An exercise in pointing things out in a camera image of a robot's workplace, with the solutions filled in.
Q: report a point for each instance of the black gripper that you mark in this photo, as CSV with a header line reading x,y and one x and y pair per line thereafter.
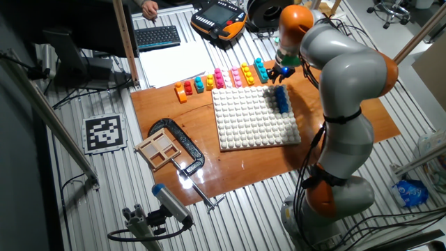
x,y
284,70

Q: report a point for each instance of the long aluminium profile bar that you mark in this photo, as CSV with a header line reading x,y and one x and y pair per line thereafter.
x,y
45,115

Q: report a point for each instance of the white paper stack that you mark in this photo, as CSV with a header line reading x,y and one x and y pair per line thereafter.
x,y
174,64

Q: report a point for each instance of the black C-clamp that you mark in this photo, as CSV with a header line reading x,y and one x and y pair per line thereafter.
x,y
181,139

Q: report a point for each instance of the small wooden compartment frame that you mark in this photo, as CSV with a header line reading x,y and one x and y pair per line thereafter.
x,y
158,149

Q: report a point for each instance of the blue plastic bag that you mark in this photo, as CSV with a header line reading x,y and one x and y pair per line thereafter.
x,y
409,192

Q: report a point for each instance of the red two-stud block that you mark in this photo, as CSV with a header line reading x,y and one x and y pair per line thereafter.
x,y
188,89

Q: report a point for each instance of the orange sloped block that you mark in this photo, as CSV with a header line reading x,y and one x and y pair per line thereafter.
x,y
181,95

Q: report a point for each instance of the slanted wooden post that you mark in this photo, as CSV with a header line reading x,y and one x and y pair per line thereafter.
x,y
421,33

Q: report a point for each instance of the black and white marker plate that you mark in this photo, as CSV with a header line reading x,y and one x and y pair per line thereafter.
x,y
104,133

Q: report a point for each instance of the brown cardboard box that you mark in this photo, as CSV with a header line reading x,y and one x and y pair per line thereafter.
x,y
432,73

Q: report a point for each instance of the teal two-stud block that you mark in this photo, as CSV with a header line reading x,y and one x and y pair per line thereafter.
x,y
199,85

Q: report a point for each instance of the white studded baseplate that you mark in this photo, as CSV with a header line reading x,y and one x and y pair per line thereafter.
x,y
251,118

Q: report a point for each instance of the light pink four-stud block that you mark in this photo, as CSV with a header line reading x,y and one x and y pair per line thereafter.
x,y
237,77

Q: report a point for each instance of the magenta three-stud block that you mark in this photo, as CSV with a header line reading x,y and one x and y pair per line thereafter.
x,y
219,79

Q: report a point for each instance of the white four-stud block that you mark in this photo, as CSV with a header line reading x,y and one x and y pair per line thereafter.
x,y
228,78

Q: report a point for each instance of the grey camera with blue end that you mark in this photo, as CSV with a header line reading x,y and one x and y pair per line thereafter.
x,y
172,204

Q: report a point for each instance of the wooden work board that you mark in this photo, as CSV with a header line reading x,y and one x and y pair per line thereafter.
x,y
244,167

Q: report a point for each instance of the yellow four-stud block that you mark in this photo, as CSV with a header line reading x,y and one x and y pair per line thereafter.
x,y
247,75

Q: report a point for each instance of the teal four-stud block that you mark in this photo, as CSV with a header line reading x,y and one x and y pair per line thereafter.
x,y
260,71

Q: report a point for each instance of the short aluminium profile bar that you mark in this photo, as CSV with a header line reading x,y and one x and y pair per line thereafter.
x,y
418,160

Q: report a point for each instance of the office chair base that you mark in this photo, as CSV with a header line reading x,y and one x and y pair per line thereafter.
x,y
390,12

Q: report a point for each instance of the blue four-stud block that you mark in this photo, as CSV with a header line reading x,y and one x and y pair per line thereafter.
x,y
281,99

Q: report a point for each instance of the wooden upright post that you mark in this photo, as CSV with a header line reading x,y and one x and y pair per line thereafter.
x,y
126,42

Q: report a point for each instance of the black round spool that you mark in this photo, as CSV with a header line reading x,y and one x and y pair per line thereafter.
x,y
266,12

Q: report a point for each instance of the person's bare hand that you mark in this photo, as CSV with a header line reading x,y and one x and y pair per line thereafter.
x,y
150,9

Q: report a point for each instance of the black computer keyboard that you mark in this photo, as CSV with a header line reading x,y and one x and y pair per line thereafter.
x,y
157,36

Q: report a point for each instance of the yellow two-stud block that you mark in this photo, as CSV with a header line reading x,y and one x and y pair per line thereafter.
x,y
210,83

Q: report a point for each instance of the black computer monitor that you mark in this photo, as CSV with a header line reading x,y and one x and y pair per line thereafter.
x,y
87,24

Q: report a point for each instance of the aluminium camera mount profile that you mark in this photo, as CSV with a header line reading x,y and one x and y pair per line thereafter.
x,y
139,226

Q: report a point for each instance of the orange and black teach pendant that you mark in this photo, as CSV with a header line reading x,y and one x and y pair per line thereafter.
x,y
219,17

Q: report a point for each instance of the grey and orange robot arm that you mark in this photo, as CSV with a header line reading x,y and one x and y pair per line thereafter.
x,y
348,87

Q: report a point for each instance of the clear plastic bag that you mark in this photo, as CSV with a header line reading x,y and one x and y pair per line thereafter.
x,y
433,157

